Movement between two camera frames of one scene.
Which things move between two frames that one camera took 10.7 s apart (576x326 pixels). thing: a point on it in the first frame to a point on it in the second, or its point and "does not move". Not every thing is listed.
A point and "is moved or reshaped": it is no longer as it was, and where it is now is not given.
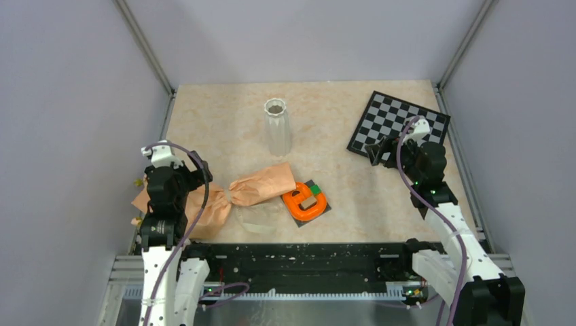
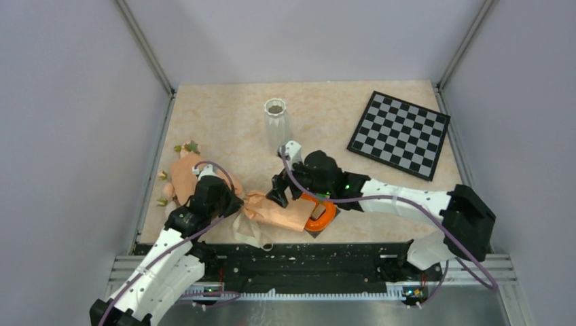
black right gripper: (387, 145) to (280, 183)
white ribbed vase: (278, 127) does not move
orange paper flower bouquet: (253, 187) is moved or reshaped
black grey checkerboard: (386, 116) does not move
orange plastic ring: (302, 193) to (314, 225)
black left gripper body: (188, 179) to (217, 208)
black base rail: (247, 267) does not move
